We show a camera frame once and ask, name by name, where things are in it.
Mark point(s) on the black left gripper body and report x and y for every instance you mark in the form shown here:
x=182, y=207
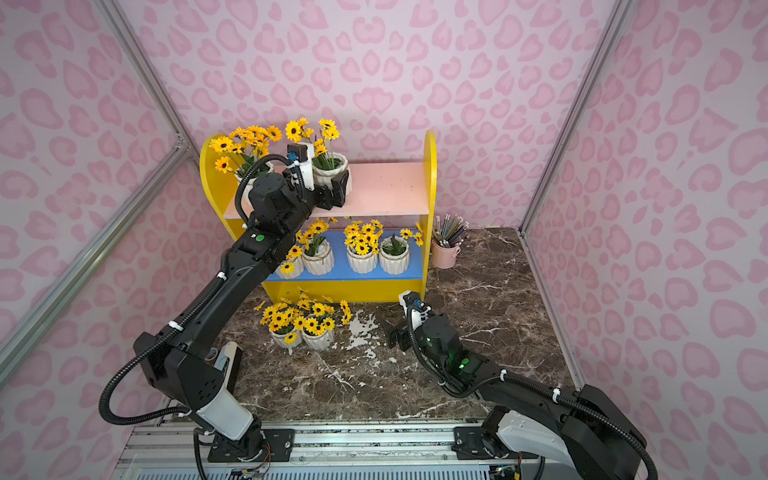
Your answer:
x=330, y=196

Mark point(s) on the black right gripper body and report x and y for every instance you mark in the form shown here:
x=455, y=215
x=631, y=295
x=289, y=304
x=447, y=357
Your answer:
x=395, y=332

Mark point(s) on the sunflower pot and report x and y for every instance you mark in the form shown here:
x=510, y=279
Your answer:
x=318, y=321
x=317, y=253
x=395, y=250
x=327, y=162
x=293, y=265
x=284, y=321
x=238, y=151
x=362, y=245

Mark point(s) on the yellow two-tier shelf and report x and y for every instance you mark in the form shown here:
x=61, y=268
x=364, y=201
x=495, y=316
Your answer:
x=374, y=190

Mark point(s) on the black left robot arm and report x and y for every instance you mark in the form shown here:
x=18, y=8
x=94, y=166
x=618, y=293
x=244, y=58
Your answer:
x=174, y=360

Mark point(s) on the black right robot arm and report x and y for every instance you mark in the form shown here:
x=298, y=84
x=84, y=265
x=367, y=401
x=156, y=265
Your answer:
x=599, y=439

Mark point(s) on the pink cup with pencils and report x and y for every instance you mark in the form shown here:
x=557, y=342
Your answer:
x=448, y=235

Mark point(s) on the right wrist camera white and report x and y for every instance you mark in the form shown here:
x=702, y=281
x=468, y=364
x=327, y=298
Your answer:
x=413, y=303

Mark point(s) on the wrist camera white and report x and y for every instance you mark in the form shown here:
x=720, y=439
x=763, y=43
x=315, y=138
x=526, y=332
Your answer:
x=413, y=303
x=300, y=165

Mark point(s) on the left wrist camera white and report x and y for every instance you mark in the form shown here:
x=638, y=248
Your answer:
x=300, y=165

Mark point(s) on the left aluminium frame profile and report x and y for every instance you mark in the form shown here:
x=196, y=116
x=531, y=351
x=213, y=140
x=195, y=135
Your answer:
x=36, y=323

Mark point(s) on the aluminium frame profile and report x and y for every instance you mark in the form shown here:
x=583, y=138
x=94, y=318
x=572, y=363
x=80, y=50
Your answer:
x=36, y=323
x=621, y=14

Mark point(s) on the back left aluminium post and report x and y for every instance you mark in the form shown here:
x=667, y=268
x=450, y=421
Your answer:
x=129, y=42

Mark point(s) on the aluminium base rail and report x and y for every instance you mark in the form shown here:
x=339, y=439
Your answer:
x=406, y=449

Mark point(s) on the right aluminium frame profile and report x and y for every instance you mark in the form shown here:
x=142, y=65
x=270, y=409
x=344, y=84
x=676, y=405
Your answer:
x=621, y=14

